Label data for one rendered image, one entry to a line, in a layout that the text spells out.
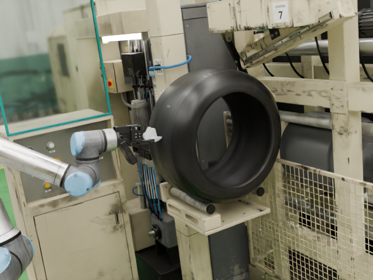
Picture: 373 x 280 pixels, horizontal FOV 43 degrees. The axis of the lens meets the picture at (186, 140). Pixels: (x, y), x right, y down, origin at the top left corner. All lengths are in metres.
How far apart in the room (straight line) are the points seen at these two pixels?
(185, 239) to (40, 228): 0.75
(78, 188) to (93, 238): 1.01
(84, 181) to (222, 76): 0.73
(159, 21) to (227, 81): 0.50
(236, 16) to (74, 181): 1.05
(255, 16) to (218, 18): 0.28
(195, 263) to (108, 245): 0.50
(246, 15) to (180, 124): 0.58
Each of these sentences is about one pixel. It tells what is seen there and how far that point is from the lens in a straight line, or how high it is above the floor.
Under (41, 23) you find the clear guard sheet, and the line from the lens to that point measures 2.52.
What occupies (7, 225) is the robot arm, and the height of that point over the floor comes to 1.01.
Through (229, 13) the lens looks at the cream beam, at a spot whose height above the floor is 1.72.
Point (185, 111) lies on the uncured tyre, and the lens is 1.95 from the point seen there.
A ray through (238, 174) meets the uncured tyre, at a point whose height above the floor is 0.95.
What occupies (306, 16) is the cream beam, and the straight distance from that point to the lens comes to 2.00.
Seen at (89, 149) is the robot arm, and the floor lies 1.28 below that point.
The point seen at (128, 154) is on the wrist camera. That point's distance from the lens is 1.95.
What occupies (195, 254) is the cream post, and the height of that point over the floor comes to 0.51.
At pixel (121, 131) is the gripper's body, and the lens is 1.92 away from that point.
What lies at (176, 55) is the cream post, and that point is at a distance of 2.36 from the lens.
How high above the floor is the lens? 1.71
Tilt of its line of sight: 14 degrees down
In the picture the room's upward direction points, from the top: 7 degrees counter-clockwise
